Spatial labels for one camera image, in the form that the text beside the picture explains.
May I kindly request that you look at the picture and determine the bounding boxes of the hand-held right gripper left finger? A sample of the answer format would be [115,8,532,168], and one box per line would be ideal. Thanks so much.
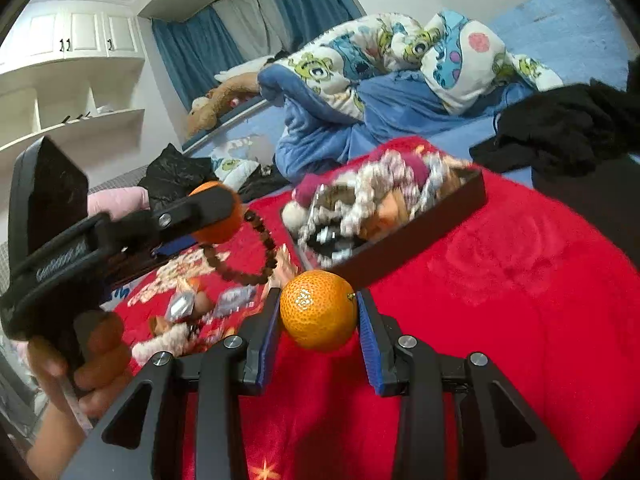
[60,287,282,480]

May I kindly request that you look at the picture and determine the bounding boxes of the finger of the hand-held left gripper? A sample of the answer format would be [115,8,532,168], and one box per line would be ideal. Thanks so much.
[150,187,243,233]
[150,235,198,261]

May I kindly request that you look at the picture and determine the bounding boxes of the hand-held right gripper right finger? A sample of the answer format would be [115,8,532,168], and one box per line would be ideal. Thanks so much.
[356,290,581,480]

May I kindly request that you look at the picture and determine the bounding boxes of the small tangerine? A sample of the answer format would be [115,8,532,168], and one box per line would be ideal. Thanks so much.
[187,181,243,245]

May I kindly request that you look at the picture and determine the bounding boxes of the large tangerine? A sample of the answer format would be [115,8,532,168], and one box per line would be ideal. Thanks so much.
[279,270,360,352]

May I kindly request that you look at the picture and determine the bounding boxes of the brown bead bracelet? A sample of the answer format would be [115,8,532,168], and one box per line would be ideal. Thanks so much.
[197,210,278,283]

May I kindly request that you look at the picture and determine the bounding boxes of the dark cardboard box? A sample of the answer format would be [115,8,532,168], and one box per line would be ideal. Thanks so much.
[280,160,488,288]

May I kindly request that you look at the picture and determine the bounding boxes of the orange snack packet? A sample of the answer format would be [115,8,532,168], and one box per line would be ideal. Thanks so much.
[372,195,416,231]

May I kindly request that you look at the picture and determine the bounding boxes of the person's left forearm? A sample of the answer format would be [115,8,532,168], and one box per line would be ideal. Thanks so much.
[30,385,96,480]

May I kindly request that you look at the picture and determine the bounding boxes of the person's left hand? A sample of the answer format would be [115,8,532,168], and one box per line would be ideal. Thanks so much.
[27,310,133,413]

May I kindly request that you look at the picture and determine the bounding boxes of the black plastic bag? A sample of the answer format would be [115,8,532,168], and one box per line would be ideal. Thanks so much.
[137,144,218,211]

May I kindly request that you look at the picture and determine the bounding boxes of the small cartoon print pillow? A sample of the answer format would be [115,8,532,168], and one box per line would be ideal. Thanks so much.
[210,155,261,191]

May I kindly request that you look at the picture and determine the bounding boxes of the silver foil packet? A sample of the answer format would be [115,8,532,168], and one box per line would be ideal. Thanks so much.
[167,291,195,322]

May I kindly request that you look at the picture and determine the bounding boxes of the clear plastic packet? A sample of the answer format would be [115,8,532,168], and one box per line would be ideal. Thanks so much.
[216,286,252,317]

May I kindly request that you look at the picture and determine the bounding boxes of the small dark garment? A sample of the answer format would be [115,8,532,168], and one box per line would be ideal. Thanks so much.
[237,165,291,201]

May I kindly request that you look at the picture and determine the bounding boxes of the pink quilt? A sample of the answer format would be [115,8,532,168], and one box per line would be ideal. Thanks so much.
[87,185,151,216]

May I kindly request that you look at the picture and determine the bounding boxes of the white fluffy scrunchie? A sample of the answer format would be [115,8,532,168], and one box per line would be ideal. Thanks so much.
[131,321,203,367]

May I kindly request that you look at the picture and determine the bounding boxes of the brown plush dog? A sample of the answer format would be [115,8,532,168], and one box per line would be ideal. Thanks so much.
[187,72,261,136]

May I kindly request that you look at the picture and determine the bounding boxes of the white shelf unit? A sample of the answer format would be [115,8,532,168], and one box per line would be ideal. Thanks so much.
[0,57,151,161]

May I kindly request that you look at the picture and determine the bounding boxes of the red printed blanket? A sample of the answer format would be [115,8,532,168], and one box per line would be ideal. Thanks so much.
[95,135,640,480]

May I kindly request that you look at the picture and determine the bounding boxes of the white pillow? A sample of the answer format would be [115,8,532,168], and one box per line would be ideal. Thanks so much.
[215,55,276,83]

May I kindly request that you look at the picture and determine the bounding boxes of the blue curtain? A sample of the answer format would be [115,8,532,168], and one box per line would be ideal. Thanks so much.
[265,0,366,51]
[150,7,246,111]

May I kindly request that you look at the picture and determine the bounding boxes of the cartoon monster print duvet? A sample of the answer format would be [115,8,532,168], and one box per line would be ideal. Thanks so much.
[257,10,566,183]

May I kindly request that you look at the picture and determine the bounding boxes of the magenta plush toy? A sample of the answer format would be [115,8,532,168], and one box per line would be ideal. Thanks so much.
[292,150,443,211]

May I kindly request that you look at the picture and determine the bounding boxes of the grey curtain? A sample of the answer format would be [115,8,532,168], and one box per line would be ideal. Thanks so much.
[212,0,296,58]

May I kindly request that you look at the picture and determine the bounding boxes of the large black garment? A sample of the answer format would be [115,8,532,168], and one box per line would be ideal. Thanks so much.
[470,80,640,241]

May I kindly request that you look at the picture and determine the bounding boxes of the blue bed sheet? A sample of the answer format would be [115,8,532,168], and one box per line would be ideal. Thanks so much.
[182,0,640,186]

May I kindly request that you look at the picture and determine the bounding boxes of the white wall cabinet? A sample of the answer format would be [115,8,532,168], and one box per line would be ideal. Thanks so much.
[0,2,146,68]

